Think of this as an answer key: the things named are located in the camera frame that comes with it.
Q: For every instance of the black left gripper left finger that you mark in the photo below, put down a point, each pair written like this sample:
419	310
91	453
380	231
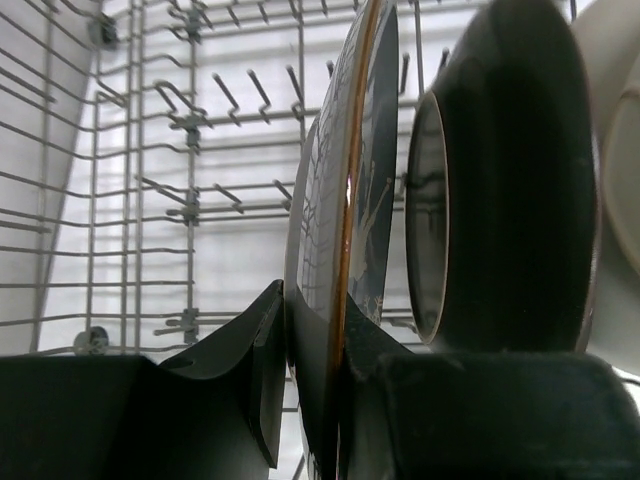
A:
212	411

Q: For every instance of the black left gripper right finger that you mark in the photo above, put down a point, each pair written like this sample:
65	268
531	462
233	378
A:
481	416

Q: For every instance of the grey tree pattern plate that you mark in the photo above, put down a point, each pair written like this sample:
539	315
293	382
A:
340	222

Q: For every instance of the silver metal plate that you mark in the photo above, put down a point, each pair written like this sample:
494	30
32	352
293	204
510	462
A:
502	207

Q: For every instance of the cream divided plate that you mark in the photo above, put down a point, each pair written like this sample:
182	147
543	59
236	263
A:
608	35

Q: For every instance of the grey wire dish rack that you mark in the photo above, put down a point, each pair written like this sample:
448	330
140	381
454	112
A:
149	154

